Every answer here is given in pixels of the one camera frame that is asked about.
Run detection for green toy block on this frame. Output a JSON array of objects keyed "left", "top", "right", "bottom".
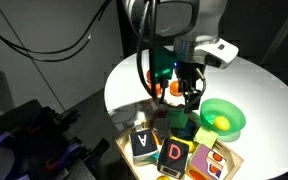
[{"left": 166, "top": 108, "right": 192, "bottom": 130}]

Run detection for black spring clamp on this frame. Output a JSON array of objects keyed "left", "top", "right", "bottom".
[{"left": 58, "top": 109, "right": 82, "bottom": 126}]

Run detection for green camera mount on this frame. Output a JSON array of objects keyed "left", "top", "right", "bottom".
[{"left": 151, "top": 46, "right": 179, "bottom": 82}]

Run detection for teal toy block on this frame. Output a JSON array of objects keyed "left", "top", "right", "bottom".
[{"left": 174, "top": 126, "right": 198, "bottom": 142}]

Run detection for grey toy block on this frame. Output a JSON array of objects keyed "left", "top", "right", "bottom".
[{"left": 152, "top": 117, "right": 172, "bottom": 140}]

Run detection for purple clamp orange tips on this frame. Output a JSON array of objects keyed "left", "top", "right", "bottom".
[{"left": 44, "top": 139, "right": 86, "bottom": 172}]

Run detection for red toy tomato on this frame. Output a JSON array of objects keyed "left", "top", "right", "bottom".
[{"left": 145, "top": 69, "right": 152, "bottom": 84}]

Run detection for purple spring clamp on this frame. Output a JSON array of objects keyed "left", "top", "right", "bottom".
[{"left": 0, "top": 130, "right": 14, "bottom": 148}]

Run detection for black block letter A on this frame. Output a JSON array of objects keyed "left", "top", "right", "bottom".
[{"left": 129, "top": 129, "right": 159, "bottom": 167}]

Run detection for green translucent bowl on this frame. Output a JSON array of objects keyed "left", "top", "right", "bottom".
[{"left": 199, "top": 97, "right": 247, "bottom": 138}]

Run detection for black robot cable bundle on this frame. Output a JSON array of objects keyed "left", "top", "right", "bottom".
[{"left": 136, "top": 0, "right": 172, "bottom": 108}]

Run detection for black wall cables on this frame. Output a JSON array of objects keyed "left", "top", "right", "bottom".
[{"left": 0, "top": 0, "right": 114, "bottom": 63}]

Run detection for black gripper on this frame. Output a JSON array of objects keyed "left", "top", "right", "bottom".
[{"left": 175, "top": 59, "right": 207, "bottom": 114}]

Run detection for wooden tray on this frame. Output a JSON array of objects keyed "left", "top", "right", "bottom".
[{"left": 114, "top": 124, "right": 245, "bottom": 180}]

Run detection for orange toy fruit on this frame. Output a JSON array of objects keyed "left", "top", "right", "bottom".
[{"left": 168, "top": 80, "right": 184, "bottom": 98}]

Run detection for yellow toy lemon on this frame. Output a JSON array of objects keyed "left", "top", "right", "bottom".
[{"left": 213, "top": 115, "right": 232, "bottom": 132}]

